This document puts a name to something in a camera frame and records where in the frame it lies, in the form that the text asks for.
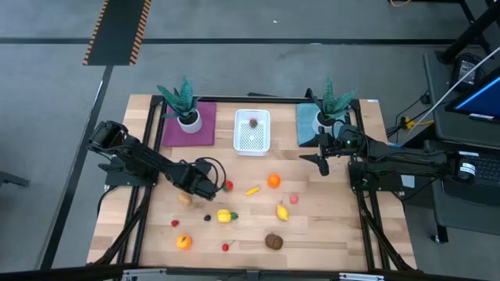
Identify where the black furniture foot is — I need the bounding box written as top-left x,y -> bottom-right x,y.
0,170 -> 30,188

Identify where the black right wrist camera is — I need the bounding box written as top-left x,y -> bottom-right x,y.
337,125 -> 363,152

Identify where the dark grey side table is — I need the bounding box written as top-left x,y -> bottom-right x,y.
429,140 -> 500,245

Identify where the grey desk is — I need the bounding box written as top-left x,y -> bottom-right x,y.
423,49 -> 500,142

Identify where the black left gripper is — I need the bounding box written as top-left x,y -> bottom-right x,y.
177,162 -> 228,202

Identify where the silver metal bracket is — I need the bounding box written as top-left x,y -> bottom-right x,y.
338,272 -> 386,281
122,268 -> 168,281

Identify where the brown toy kiwi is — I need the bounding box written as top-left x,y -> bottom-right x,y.
264,233 -> 284,251

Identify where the monitor with blue screen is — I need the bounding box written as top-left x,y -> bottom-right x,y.
447,73 -> 500,124

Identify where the black laptop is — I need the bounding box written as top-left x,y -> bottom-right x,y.
439,150 -> 500,208

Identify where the purple cloth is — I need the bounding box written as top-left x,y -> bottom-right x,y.
162,101 -> 217,148

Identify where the black hazard-striped floor mat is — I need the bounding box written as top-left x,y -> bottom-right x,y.
82,0 -> 152,66

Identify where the teal cloth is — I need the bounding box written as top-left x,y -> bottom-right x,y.
295,102 -> 351,148

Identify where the black aluminium table frame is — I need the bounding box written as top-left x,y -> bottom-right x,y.
87,93 -> 417,274

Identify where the yellow toy pineapple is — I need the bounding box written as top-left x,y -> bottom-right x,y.
216,208 -> 240,224

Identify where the black stand leg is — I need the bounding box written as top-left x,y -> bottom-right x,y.
434,0 -> 500,66

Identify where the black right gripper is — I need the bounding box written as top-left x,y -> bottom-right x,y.
299,125 -> 341,178

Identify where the snake plant in white pot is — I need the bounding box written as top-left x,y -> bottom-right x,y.
311,76 -> 357,137
156,75 -> 204,135

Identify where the black power adapter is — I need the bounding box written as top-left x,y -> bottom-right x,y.
448,52 -> 484,93

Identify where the white perforated plastic basket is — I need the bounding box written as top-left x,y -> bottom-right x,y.
233,108 -> 272,158

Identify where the thin white rod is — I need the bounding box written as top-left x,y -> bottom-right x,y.
405,46 -> 500,136

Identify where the toy tangerine with green leaf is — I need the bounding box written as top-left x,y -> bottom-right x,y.
175,234 -> 193,251

